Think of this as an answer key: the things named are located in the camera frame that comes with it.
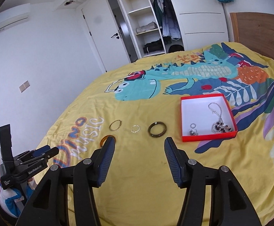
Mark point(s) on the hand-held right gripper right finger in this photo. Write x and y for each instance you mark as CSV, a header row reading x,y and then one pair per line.
x,y
175,167

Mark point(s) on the white wardrobe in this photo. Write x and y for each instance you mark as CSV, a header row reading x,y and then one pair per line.
x,y
198,16

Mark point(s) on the amber bangle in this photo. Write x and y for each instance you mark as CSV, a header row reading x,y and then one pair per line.
x,y
104,139

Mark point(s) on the red jewelry box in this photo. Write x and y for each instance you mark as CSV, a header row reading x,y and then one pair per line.
x,y
198,113

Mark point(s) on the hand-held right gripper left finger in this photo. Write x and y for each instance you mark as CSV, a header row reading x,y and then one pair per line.
x,y
105,164

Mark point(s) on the dark brown bangle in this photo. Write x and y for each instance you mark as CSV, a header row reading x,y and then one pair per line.
x,y
151,133

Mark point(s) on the wall light switch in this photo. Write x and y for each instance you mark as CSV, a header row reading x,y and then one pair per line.
x,y
24,86

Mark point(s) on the black bag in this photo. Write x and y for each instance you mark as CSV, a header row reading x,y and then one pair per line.
x,y
175,48

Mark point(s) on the person's left hand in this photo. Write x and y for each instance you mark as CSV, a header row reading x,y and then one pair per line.
x,y
30,180

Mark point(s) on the white air conditioner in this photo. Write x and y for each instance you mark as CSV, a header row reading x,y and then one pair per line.
x,y
8,20

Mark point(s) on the wooden headboard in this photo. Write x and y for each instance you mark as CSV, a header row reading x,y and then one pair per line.
x,y
257,28

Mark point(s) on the yellow dinosaur printed blanket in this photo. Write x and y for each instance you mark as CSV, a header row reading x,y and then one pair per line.
x,y
146,169

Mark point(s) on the thin gold bangle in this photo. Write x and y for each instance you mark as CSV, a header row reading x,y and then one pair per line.
x,y
112,128

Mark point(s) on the folded dark clothes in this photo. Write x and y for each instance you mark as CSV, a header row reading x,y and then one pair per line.
x,y
153,47

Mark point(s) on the white door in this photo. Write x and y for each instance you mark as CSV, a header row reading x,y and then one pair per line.
x,y
94,42

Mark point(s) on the small silver bangle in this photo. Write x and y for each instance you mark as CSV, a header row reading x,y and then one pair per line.
x,y
132,130

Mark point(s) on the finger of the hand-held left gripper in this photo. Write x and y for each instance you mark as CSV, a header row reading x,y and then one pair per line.
x,y
41,151
48,154

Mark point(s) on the hanging jackets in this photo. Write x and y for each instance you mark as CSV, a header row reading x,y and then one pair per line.
x,y
167,16

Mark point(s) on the folded beige clothes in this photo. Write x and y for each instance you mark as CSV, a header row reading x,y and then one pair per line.
x,y
147,27

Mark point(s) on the twisted silver bangle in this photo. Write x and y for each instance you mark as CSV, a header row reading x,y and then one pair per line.
x,y
213,128

